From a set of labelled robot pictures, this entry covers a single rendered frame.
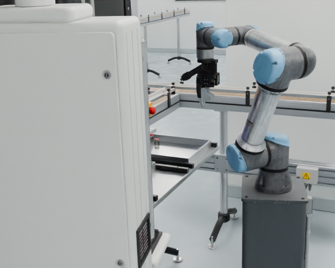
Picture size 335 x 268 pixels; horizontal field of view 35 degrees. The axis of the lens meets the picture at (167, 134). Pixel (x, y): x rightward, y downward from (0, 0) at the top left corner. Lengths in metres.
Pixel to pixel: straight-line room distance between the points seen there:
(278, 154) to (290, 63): 0.45
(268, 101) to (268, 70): 0.14
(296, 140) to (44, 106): 2.64
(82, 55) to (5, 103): 0.25
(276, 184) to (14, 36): 1.23
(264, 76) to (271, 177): 0.50
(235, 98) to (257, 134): 1.18
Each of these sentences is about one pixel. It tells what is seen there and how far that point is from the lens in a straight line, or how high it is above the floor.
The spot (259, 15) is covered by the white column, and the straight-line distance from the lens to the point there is 3.65.
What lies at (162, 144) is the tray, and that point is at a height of 0.88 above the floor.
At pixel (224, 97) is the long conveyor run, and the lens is 3.15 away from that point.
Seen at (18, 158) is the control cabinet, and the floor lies 1.21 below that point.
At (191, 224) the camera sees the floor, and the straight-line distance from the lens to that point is 3.63.
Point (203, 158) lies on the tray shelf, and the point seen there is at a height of 0.88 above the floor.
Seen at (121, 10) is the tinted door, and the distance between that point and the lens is 2.38.
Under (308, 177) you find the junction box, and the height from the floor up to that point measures 0.49.
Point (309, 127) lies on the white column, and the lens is 3.71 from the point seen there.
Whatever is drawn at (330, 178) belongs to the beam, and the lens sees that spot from 3.16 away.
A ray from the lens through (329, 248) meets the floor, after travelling 3.44.
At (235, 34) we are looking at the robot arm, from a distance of 2.15.
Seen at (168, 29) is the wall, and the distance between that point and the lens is 11.13.
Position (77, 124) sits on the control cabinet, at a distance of 1.31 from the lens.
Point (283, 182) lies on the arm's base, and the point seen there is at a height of 0.83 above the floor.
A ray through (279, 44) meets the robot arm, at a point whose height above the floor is 1.38.
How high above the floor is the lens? 1.66
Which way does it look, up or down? 17 degrees down
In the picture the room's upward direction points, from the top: 2 degrees counter-clockwise
